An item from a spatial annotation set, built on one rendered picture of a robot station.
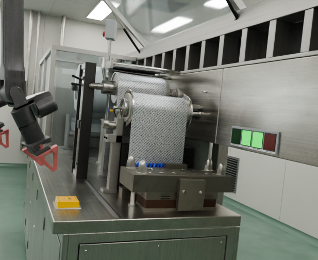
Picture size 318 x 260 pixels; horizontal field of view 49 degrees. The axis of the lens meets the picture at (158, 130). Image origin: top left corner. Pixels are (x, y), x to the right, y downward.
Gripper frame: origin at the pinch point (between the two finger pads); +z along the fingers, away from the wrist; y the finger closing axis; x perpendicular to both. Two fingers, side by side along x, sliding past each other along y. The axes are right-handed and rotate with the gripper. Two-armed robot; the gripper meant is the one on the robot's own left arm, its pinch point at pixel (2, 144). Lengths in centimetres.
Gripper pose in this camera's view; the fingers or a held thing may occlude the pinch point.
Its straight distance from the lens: 162.6
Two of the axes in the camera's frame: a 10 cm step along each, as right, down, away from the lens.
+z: 3.0, 8.8, 3.6
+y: -6.2, -1.0, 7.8
